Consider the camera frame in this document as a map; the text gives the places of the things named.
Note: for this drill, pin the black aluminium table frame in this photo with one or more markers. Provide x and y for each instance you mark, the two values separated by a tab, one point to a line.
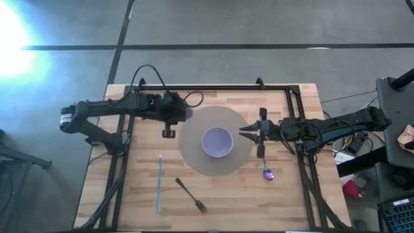
210	87

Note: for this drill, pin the dark metal fork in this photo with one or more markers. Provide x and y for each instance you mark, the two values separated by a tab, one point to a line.
191	195

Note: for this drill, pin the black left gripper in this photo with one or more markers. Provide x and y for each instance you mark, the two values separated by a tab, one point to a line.
173	108

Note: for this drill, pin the grey cart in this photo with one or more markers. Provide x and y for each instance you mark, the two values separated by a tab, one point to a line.
398	129

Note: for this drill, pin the red bag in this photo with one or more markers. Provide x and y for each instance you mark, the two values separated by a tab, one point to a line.
351	189

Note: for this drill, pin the black tripod stand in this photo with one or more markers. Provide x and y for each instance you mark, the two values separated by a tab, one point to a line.
19	157

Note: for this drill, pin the light blue straw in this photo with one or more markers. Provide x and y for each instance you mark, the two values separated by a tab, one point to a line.
159	184

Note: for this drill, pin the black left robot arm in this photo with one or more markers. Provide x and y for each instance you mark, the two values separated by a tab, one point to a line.
103	108

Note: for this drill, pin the black backlit keyboard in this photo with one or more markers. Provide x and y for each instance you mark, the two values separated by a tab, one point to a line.
398	215

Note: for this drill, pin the iridescent purple spoon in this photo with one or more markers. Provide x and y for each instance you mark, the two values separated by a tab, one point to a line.
268	174

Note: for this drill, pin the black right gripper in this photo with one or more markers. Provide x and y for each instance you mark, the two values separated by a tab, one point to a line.
263	132

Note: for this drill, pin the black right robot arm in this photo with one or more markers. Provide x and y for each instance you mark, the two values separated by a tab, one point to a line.
339	124

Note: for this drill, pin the brown paper bag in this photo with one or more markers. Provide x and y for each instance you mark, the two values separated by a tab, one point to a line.
407	137

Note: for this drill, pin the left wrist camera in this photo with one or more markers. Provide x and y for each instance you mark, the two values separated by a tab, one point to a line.
168	132

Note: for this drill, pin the black power supply box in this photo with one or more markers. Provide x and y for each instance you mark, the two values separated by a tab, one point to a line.
358	142

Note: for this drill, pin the round beige placemat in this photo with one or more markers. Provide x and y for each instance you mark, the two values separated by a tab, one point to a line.
194	155

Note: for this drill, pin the pale lavender bowl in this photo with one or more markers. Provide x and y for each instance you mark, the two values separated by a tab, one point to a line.
217	142

